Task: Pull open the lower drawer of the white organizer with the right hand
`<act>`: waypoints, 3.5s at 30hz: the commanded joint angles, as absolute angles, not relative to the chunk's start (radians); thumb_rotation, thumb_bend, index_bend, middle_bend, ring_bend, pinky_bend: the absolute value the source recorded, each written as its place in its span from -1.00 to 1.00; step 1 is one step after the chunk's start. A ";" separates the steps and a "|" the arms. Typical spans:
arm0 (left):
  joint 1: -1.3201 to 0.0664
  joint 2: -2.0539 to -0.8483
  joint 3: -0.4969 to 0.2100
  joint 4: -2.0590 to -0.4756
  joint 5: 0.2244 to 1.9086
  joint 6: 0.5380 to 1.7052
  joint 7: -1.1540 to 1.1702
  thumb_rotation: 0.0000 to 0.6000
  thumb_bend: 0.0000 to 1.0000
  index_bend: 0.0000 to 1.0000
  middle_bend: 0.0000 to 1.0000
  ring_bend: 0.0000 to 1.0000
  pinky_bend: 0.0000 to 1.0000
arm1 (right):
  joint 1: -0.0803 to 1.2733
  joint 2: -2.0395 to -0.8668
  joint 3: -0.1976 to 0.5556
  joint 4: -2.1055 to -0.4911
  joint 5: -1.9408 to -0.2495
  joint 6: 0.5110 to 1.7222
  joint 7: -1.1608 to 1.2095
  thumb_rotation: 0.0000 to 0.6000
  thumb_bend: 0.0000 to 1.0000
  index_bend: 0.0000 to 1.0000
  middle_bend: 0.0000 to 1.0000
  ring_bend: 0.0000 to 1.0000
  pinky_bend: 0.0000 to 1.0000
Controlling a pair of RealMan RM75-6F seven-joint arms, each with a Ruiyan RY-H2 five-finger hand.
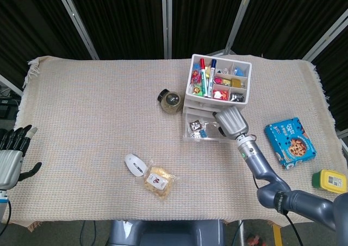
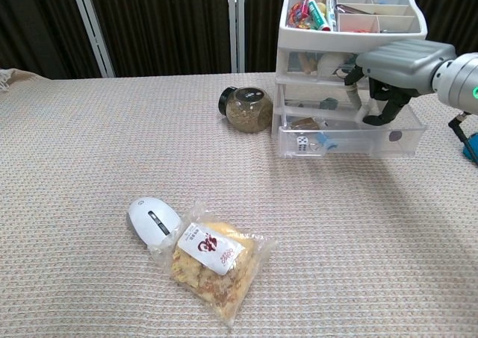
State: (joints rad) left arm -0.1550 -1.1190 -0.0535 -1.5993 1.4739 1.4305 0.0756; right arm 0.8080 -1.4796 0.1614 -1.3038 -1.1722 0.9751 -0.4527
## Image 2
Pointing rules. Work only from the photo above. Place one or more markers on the green labelled marker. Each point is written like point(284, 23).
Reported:
point(319, 15)

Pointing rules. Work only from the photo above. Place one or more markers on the beige woven tablecloth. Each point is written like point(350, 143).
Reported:
point(261, 203)

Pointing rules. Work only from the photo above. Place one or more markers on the small blue plastic part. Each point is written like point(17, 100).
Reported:
point(324, 141)

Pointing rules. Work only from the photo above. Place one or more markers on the white divider frame post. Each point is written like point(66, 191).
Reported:
point(236, 24)
point(93, 32)

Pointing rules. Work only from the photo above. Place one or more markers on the red candy wrapper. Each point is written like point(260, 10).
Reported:
point(297, 15)

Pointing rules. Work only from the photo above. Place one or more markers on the white computer mouse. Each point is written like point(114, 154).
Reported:
point(149, 218)

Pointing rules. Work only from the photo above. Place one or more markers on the clear drawer with white die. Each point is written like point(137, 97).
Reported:
point(354, 146)

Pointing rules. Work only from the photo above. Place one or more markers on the white die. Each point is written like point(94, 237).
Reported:
point(302, 144)

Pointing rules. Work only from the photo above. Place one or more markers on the glass jar with black lid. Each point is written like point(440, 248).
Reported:
point(248, 114)

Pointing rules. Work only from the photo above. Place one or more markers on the brown block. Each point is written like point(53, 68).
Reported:
point(305, 124)

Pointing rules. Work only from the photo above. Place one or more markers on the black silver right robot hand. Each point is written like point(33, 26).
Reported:
point(403, 63)

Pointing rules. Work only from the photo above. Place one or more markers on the clear bag of yellow snacks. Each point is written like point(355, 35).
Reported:
point(213, 278)

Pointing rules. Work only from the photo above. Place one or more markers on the clear drawer with white bottle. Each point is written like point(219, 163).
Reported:
point(295, 65)

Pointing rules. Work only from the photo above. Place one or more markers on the blue object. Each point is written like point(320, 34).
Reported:
point(473, 149)

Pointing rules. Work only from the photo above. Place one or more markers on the white plastic drawer organizer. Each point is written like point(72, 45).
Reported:
point(317, 39)

